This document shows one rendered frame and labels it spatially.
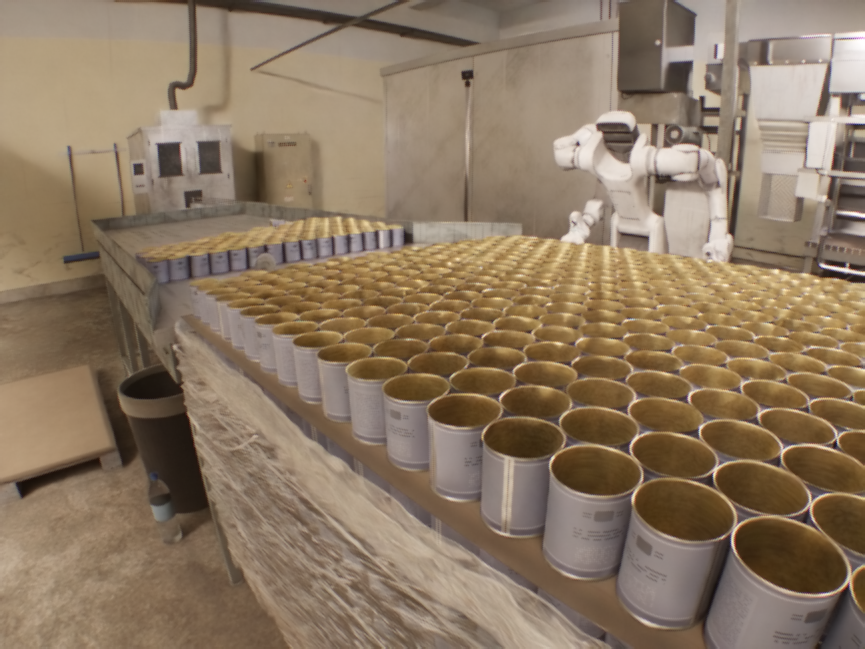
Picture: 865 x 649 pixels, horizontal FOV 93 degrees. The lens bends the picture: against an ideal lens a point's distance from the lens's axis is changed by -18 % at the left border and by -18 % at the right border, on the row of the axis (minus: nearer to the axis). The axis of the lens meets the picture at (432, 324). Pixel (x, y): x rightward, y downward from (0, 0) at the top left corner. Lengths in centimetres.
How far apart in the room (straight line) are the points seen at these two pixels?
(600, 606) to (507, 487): 11
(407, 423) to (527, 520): 15
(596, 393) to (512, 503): 18
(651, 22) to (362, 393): 279
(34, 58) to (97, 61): 77
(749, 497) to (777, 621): 13
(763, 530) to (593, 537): 11
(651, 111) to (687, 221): 80
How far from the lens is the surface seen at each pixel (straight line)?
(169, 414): 211
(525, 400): 50
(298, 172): 805
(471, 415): 49
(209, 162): 642
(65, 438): 307
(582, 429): 47
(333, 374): 58
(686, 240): 347
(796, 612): 33
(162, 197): 630
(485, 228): 221
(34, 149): 765
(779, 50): 350
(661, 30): 304
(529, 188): 373
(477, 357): 60
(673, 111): 303
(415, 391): 53
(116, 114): 774
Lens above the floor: 143
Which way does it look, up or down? 18 degrees down
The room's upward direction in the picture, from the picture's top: straight up
